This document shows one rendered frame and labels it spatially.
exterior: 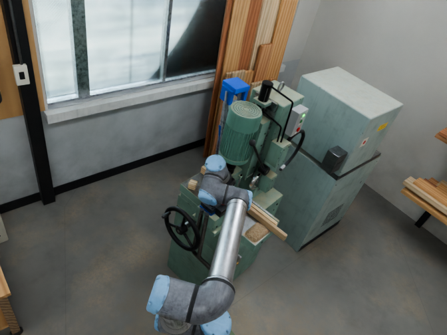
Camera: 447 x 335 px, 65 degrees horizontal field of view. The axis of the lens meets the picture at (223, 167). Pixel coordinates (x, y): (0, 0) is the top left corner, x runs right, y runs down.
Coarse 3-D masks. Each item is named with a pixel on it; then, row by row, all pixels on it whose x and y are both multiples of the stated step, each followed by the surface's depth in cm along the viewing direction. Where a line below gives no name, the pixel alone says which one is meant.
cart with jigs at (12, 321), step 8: (0, 272) 192; (0, 280) 188; (0, 288) 185; (8, 288) 186; (0, 296) 182; (0, 304) 188; (8, 304) 192; (0, 312) 209; (8, 312) 197; (0, 320) 206; (8, 320) 201; (16, 320) 205; (0, 328) 203; (16, 328) 210
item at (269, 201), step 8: (264, 192) 240; (272, 192) 242; (184, 200) 221; (256, 200) 233; (264, 200) 234; (272, 200) 236; (280, 200) 244; (184, 208) 224; (192, 208) 218; (264, 208) 229; (272, 208) 240
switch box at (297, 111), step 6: (294, 108) 195; (300, 108) 196; (306, 108) 197; (294, 114) 194; (300, 114) 192; (306, 114) 199; (294, 120) 195; (300, 120) 197; (288, 126) 200; (294, 126) 197; (300, 126) 203; (288, 132) 201; (294, 132) 201
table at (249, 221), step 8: (200, 176) 225; (184, 184) 217; (200, 184) 219; (184, 192) 217; (192, 192) 213; (192, 200) 215; (192, 216) 204; (248, 216) 207; (248, 224) 202; (208, 232) 199; (216, 232) 197; (272, 232) 204; (248, 240) 194; (264, 240) 200; (248, 248) 196; (256, 248) 197
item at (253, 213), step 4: (252, 208) 207; (248, 212) 208; (252, 212) 206; (256, 212) 205; (252, 216) 207; (256, 216) 205; (260, 216) 203; (260, 220) 204; (264, 220) 202; (268, 220) 202; (264, 224) 203; (268, 224) 201; (272, 224) 200; (268, 228) 202; (272, 228) 200; (276, 228) 199; (276, 232) 199; (280, 232) 197; (280, 236) 198; (284, 236) 196; (284, 240) 198
